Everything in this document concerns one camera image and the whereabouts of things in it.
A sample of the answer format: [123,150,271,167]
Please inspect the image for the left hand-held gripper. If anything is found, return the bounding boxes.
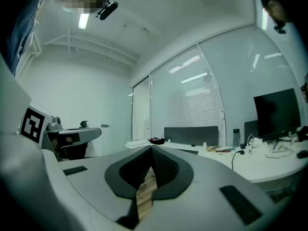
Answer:
[18,105,102,160]

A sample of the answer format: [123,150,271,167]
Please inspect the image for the thin tangled cable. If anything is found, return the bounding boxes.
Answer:
[265,142,294,159]

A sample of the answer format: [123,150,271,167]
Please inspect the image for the dark grey desk divider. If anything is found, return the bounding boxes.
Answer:
[164,126,219,147]

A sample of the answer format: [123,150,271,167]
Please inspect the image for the white window blinds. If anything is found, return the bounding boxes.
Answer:
[150,24,303,147]

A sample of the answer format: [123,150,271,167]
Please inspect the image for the black keyboard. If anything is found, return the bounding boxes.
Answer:
[175,148,199,155]

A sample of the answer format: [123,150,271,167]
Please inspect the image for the white power strip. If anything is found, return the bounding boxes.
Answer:
[244,133,268,155]

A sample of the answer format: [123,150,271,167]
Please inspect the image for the black head-worn camera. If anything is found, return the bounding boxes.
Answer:
[96,0,119,21]

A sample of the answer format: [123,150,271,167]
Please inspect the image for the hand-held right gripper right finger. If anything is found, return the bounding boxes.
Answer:
[141,145,288,231]

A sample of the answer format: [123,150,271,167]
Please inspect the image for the white keyboard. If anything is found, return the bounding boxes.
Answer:
[125,140,151,149]

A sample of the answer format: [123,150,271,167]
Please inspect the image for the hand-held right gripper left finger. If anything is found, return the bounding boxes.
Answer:
[59,145,153,231]

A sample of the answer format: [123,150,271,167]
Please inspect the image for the ceiling light panel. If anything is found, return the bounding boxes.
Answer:
[78,13,90,30]

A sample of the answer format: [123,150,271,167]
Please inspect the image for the person's blue shirt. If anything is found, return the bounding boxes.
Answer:
[6,0,48,78]

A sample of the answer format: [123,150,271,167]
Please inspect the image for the black computer monitor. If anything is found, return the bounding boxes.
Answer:
[253,88,302,142]

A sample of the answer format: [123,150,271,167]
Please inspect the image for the pile of colourful small items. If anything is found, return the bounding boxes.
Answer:
[205,145,236,154]

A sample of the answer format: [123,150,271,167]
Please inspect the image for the black power cable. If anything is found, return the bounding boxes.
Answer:
[231,150,245,171]

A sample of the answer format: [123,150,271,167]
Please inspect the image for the red and black object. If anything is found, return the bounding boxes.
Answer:
[147,137,166,145]

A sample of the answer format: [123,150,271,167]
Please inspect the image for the small dark monitor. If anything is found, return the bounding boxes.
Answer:
[244,120,260,146]

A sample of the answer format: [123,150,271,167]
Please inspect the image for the grey water bottle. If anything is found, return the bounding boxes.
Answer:
[232,128,241,147]

